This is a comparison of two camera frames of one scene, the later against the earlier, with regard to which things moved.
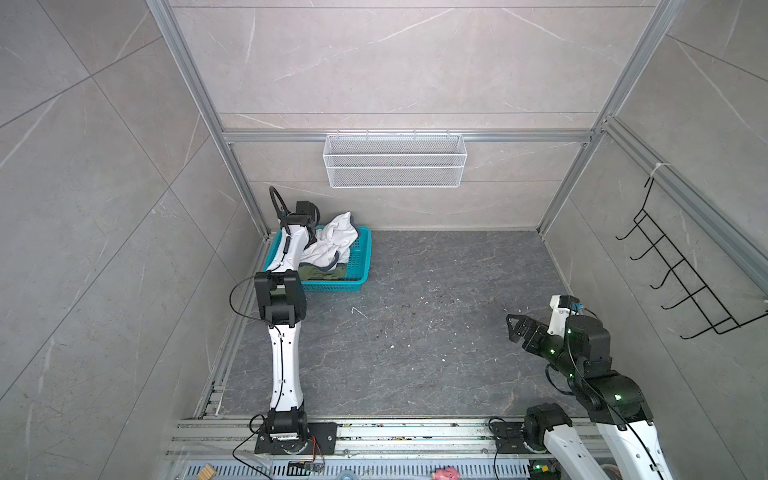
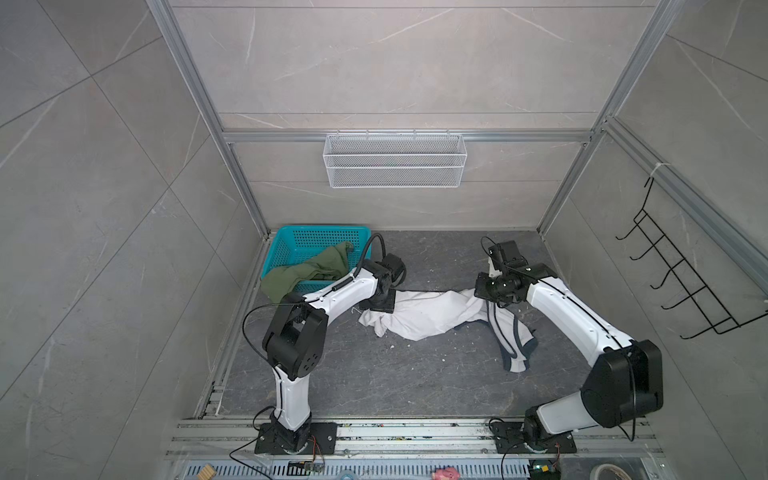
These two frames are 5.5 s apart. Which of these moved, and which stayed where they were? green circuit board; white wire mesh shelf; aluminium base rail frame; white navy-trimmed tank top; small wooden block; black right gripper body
Moved: black right gripper body; white navy-trimmed tank top
Stayed: green circuit board; white wire mesh shelf; small wooden block; aluminium base rail frame
